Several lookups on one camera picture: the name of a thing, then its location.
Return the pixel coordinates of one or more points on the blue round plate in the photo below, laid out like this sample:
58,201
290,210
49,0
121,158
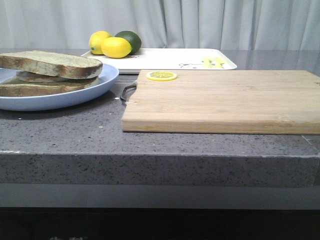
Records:
106,80

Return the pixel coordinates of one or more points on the bread slice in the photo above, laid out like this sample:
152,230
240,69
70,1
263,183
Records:
15,87
52,64

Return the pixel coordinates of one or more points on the white bear tray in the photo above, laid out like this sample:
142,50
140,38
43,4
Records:
165,59

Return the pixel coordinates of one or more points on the lemon slice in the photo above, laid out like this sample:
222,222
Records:
161,76

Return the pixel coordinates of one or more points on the wooden cutting board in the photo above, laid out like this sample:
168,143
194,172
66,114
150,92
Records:
226,102

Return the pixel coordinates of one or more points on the yellow plastic fork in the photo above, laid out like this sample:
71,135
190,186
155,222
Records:
207,62

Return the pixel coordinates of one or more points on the green lime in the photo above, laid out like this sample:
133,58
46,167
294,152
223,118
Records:
134,40

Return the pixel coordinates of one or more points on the yellow plastic knife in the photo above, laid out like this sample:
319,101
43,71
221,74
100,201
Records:
219,62

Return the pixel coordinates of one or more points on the yellow lemon front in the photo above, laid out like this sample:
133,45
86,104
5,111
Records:
115,47

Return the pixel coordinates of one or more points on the yellow lemon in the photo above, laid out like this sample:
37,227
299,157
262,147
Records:
115,47
95,41

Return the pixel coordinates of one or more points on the yellow lemon left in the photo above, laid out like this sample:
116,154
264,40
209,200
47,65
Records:
95,41

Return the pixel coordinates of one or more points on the fried egg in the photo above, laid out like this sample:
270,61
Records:
31,77

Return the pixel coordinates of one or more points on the grey curtain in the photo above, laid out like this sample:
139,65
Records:
218,24

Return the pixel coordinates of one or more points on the metal cutting board handle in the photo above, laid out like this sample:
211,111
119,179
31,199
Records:
127,92

